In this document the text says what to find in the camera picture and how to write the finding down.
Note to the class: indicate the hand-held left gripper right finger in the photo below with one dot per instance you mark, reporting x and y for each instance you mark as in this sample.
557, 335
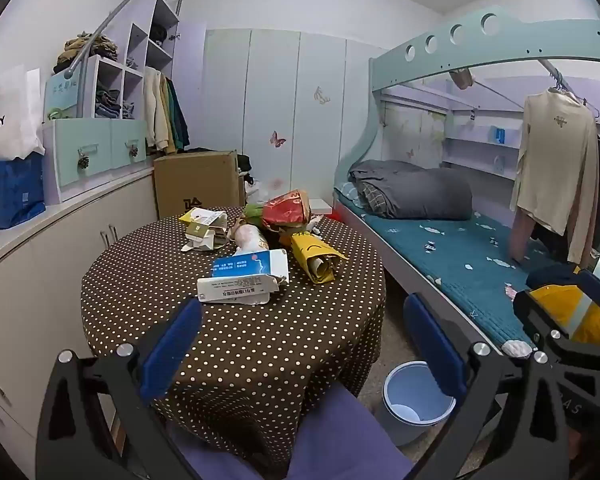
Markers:
432, 340

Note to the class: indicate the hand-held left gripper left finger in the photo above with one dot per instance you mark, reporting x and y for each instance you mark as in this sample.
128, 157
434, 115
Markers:
172, 340

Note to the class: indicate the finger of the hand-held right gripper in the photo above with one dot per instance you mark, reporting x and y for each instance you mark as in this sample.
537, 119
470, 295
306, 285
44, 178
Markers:
527, 317

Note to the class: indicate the light blue plastic bin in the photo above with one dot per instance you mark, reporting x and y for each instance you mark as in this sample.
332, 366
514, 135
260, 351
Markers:
395, 402

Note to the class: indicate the navy and yellow jacket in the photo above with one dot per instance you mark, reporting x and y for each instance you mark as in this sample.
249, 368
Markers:
560, 305

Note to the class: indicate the pink hanging garment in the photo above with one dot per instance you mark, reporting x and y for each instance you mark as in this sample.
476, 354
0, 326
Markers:
521, 235

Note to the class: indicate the teal patterned mattress sheet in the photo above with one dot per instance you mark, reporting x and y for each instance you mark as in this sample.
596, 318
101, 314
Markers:
455, 260

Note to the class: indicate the brown polka dot tablecloth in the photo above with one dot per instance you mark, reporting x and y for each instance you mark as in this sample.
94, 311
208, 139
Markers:
260, 350

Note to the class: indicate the white and blue carton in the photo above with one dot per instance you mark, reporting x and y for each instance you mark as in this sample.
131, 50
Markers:
240, 280

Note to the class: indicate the crumpled white paper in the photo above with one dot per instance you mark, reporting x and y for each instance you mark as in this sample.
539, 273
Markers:
202, 246

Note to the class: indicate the yellow and white carton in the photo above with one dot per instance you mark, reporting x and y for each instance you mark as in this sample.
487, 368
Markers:
202, 217

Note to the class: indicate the purple chair cushion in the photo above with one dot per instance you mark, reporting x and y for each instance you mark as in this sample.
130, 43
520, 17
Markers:
330, 442

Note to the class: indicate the white low cabinet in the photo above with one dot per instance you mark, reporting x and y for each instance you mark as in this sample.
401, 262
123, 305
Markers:
40, 280

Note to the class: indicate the yellow paper bag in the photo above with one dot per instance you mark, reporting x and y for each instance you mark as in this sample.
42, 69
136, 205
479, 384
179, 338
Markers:
312, 255

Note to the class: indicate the grey duvet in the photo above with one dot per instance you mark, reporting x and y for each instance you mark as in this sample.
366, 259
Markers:
420, 190

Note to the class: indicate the cream hanging sweater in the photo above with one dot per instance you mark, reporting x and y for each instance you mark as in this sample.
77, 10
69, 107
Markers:
555, 160

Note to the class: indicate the brown cardboard box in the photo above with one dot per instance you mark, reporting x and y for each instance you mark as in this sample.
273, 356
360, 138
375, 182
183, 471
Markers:
195, 180

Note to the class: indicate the blue plaid pillow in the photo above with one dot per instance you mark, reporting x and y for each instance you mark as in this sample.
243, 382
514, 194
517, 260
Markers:
347, 191

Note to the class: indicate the red and yellow snack bag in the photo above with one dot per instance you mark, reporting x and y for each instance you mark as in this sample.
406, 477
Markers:
285, 208

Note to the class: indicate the red box with white lid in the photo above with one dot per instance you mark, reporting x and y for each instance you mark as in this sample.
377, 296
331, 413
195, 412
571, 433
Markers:
320, 205

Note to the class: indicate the small white plastic bag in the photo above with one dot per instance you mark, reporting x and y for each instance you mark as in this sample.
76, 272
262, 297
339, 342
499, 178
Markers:
261, 187

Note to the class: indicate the small blue box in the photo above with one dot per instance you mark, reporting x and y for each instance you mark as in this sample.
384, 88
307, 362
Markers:
500, 135

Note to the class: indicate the dark clothes heap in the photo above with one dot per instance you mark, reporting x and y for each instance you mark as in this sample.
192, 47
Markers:
244, 167

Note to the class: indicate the mint green drawer cabinet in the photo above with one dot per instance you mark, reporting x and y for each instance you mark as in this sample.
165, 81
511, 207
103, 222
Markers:
100, 152

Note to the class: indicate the green hanging jacket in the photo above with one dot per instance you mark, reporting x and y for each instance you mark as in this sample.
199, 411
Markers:
177, 120

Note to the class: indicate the blue shopping bag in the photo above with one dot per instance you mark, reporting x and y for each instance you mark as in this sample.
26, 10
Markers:
10, 190

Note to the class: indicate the pink butterfly sticker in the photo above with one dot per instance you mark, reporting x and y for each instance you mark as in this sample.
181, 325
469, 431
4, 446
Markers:
277, 138

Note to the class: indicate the cream hanging jacket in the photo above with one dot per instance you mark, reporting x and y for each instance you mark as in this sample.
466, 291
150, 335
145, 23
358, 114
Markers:
155, 110

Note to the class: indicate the folded clothes stack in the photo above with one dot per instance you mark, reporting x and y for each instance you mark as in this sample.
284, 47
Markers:
112, 105

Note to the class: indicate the beige hanging pouch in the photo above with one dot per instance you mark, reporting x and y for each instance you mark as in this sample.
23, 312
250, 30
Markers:
461, 78

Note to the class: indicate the pale outline butterfly sticker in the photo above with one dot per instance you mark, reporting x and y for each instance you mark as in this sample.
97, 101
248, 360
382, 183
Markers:
321, 95

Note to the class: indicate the mint green storage box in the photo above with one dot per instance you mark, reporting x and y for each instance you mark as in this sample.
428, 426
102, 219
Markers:
62, 90

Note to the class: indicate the white printed plastic bag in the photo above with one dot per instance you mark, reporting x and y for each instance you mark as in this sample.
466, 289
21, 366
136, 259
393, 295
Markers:
7, 110

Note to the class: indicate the white cubby shelf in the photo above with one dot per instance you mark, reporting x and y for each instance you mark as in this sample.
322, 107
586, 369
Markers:
135, 45

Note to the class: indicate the pile of dark clothes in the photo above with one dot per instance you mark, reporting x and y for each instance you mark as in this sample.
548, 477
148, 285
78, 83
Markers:
87, 50

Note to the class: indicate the white wardrobe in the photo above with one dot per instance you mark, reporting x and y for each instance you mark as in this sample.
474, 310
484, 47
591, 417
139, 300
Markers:
290, 60

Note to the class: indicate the grey metal handrail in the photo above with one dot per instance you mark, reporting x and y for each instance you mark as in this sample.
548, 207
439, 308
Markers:
130, 0

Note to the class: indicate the metal clothes rail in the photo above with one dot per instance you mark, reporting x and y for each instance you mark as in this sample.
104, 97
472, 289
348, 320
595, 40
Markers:
552, 69

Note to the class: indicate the teal bunk bed frame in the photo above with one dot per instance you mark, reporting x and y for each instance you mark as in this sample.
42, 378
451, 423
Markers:
530, 30

